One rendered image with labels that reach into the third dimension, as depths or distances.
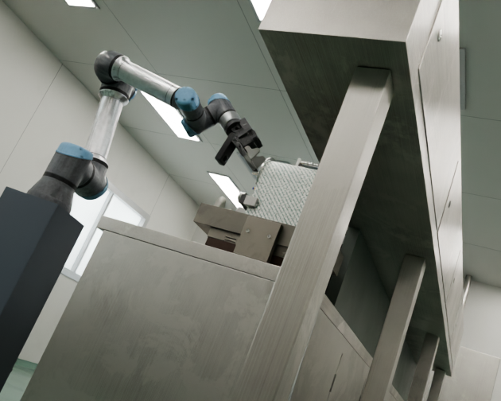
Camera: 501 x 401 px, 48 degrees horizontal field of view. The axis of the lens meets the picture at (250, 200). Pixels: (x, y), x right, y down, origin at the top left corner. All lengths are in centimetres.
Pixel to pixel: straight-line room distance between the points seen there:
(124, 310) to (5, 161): 426
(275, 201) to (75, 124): 460
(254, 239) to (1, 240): 81
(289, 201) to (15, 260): 84
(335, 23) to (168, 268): 83
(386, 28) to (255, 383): 55
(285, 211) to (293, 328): 97
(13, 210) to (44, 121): 404
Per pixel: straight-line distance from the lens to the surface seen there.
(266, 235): 148
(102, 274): 161
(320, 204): 85
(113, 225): 165
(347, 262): 166
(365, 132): 90
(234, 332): 139
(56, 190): 192
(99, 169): 209
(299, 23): 97
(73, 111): 617
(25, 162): 584
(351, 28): 94
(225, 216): 157
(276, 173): 181
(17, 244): 186
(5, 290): 183
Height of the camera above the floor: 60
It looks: 18 degrees up
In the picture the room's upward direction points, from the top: 22 degrees clockwise
